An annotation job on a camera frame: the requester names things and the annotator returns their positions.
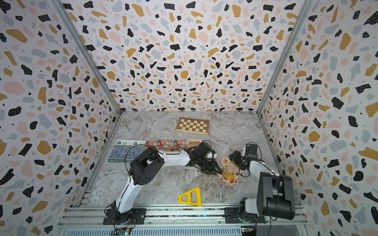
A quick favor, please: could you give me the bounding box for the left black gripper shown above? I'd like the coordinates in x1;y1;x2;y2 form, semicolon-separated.
198;157;224;176

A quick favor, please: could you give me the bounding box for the colourful flower seed packet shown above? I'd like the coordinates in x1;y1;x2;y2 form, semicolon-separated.
155;140;180;151
145;140;162;150
173;140;189;150

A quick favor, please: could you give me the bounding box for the lavender seed packet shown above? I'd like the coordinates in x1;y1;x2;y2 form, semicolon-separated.
124;141;146;163
107;140;132;162

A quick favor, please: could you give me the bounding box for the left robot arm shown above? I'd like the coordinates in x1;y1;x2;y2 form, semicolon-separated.
103;142;222;226

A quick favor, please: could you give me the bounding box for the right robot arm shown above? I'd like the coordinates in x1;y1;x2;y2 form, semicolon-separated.
225;142;295;223

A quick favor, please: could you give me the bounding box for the yellow triangular plastic tool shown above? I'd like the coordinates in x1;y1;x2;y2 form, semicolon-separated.
178;187;202;207

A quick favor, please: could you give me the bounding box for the wooden chessboard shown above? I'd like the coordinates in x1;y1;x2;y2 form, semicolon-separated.
176;117;210;135

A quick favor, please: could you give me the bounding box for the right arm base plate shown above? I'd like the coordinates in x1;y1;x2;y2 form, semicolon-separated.
224;207;266;224

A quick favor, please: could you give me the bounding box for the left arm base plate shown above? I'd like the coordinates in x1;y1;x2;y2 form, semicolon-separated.
103;208;146;225

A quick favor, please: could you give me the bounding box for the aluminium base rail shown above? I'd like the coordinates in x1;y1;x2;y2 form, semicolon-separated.
57;204;312;236

